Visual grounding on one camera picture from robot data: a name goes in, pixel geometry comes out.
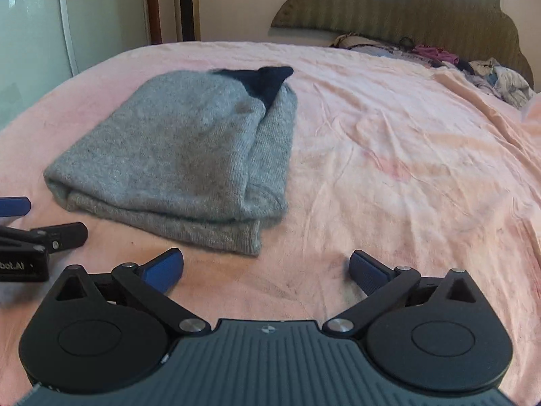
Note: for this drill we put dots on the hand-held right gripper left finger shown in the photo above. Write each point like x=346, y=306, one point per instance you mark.
x=162, y=271

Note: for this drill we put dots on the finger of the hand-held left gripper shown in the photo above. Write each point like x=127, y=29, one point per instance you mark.
x=15, y=207
x=59, y=237

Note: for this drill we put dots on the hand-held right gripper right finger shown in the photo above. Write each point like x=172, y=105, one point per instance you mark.
x=368, y=274

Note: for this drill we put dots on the grey and navy knit sweater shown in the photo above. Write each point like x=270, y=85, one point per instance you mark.
x=169, y=152

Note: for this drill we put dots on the pile of white clothes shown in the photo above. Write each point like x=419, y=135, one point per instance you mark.
x=503, y=80

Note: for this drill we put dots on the pink bedsheet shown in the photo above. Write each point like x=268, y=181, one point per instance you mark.
x=401, y=169

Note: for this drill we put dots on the frosted glass flower door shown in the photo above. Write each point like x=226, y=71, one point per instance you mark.
x=34, y=21

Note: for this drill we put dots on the grey striped blanket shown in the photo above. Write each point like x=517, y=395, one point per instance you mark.
x=372, y=46

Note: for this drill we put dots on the magenta cloth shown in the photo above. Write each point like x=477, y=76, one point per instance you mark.
x=435, y=55

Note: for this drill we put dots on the gold tower air conditioner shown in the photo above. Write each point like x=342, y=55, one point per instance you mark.
x=187, y=4

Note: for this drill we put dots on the green padded headboard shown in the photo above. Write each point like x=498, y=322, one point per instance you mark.
x=401, y=4

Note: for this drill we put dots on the wooden door frame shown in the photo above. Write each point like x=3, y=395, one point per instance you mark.
x=153, y=4

